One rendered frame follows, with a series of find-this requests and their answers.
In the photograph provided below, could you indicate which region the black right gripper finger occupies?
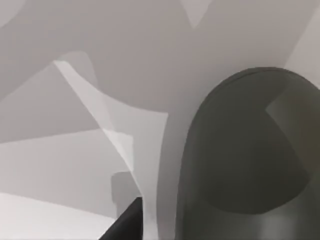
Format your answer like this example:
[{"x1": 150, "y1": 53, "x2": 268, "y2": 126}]
[{"x1": 98, "y1": 196, "x2": 144, "y2": 240}]

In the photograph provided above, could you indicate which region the dark grey cup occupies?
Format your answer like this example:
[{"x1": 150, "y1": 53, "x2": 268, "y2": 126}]
[{"x1": 174, "y1": 66, "x2": 320, "y2": 240}]

